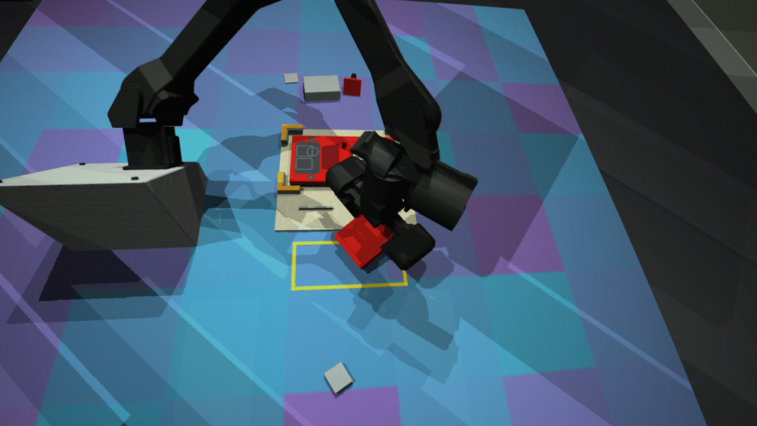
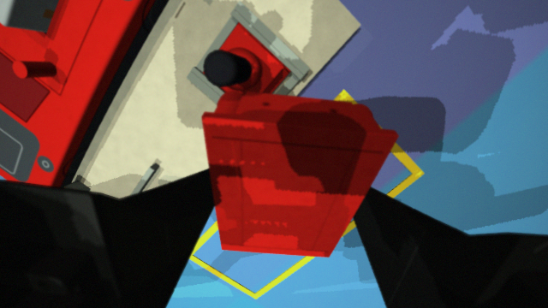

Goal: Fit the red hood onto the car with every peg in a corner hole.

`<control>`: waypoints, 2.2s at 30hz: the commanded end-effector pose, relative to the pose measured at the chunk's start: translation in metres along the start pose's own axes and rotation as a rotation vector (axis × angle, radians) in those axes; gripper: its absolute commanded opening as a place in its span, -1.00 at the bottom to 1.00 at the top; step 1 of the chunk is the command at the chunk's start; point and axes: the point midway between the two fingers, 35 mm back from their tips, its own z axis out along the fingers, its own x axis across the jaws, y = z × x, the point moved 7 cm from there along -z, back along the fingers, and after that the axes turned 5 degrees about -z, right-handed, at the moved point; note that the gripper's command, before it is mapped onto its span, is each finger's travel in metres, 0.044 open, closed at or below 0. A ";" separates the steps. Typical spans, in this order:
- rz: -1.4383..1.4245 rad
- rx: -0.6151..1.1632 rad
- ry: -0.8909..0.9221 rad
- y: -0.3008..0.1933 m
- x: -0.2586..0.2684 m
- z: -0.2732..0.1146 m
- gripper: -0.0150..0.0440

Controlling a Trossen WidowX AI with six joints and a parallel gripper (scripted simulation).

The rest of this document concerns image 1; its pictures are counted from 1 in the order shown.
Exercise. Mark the yellow rectangular outline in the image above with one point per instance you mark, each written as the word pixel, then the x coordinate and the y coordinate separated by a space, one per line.
pixel 297 288

